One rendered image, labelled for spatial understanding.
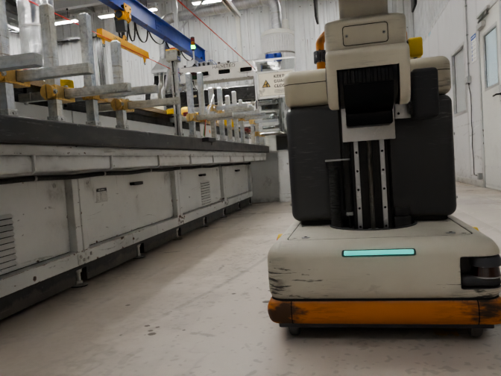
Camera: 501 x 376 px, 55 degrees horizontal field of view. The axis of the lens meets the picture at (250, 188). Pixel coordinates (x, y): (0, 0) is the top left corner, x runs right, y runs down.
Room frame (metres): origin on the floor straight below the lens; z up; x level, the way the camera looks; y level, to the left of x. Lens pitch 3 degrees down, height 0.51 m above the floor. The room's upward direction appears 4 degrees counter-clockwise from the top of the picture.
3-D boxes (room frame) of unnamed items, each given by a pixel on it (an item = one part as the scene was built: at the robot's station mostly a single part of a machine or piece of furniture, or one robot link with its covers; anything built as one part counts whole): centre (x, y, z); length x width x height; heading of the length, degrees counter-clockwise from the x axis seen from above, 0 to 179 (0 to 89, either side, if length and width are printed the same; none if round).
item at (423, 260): (1.58, -0.40, 0.16); 0.67 x 0.64 x 0.25; 168
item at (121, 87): (1.74, 0.61, 0.80); 0.43 x 0.03 x 0.04; 78
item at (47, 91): (1.74, 0.67, 0.81); 0.14 x 0.06 x 0.05; 168
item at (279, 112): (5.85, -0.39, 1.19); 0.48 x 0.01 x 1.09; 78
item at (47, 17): (1.71, 0.67, 0.88); 0.04 x 0.04 x 0.48; 78
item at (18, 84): (1.49, 0.72, 0.83); 0.14 x 0.06 x 0.05; 168
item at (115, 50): (2.20, 0.57, 0.87); 0.04 x 0.04 x 0.48; 78
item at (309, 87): (1.67, -0.42, 0.59); 0.55 x 0.34 x 0.83; 78
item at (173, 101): (2.23, 0.51, 0.81); 0.43 x 0.03 x 0.04; 78
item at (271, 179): (6.36, 0.23, 0.95); 1.65 x 0.70 x 1.90; 78
